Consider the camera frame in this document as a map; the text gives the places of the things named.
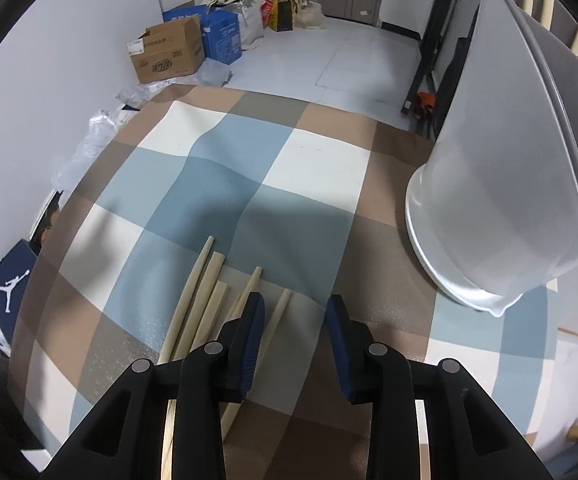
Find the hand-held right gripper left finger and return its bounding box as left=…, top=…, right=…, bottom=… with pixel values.
left=41, top=292, right=267, bottom=480

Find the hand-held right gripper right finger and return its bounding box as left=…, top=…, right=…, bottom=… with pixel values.
left=325, top=294, right=555, bottom=480

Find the pile of wooden chopsticks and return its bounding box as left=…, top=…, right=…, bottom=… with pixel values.
left=156, top=236, right=294, bottom=480

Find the translucent white utensil holder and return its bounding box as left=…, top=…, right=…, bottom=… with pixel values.
left=404, top=0, right=578, bottom=318

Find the printed snack box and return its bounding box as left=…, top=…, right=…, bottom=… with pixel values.
left=29, top=190, right=64, bottom=256

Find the dark blue shoe box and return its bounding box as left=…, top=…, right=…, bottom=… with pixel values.
left=0, top=240, right=37, bottom=331

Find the checked blue brown cloth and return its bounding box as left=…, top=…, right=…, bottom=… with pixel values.
left=8, top=85, right=560, bottom=480

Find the brown cardboard box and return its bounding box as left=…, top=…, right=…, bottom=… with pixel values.
left=128, top=15, right=206, bottom=84

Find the orange black object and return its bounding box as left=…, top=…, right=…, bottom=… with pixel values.
left=415, top=91, right=437, bottom=122

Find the blue cardboard box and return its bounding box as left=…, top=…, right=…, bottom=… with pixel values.
left=163, top=4, right=243, bottom=65

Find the white printed plastic bag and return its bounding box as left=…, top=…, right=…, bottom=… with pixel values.
left=229, top=0, right=266, bottom=52

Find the beige plastic bag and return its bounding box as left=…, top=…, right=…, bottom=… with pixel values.
left=294, top=0, right=327, bottom=30

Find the black yellow paper bag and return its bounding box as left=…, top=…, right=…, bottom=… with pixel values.
left=270, top=0, right=297, bottom=32

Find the red snack bag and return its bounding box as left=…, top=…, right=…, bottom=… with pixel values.
left=261, top=0, right=282, bottom=28

